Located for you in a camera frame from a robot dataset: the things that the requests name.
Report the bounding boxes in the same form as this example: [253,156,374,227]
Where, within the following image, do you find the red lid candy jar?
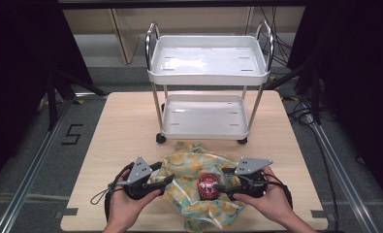
[197,173,220,201]

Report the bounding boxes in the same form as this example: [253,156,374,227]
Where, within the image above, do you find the person's left hand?
[108,169,163,231]

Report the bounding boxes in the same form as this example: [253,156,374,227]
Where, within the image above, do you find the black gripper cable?
[90,162,136,206]
[263,173,294,210]

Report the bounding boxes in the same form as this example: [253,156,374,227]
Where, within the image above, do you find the black tripod stand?
[270,62,323,125]
[45,69,108,131]

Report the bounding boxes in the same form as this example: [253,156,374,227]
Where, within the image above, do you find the lemon print fabric bag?
[149,141,246,233]

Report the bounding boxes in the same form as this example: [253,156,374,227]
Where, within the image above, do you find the bundle of black cables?
[260,6,294,67]

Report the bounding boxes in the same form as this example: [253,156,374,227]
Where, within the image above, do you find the black floor cables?
[287,96,340,224]

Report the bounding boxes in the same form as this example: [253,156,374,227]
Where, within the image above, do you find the white two-tier trolley cart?
[144,19,275,146]

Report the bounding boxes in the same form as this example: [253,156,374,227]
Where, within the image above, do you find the person's right hand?
[232,166,294,226]

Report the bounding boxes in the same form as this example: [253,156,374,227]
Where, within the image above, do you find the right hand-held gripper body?
[226,156,274,200]

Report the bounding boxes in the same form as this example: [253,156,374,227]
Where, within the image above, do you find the aluminium floor rail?
[0,93,76,233]
[303,103,381,233]

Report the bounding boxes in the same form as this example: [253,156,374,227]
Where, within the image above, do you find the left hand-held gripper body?
[114,155,163,201]

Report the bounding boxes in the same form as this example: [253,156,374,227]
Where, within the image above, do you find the black curtain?
[287,0,383,208]
[0,0,95,192]

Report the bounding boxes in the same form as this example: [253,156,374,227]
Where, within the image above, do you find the wooden cabinet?
[110,8,142,65]

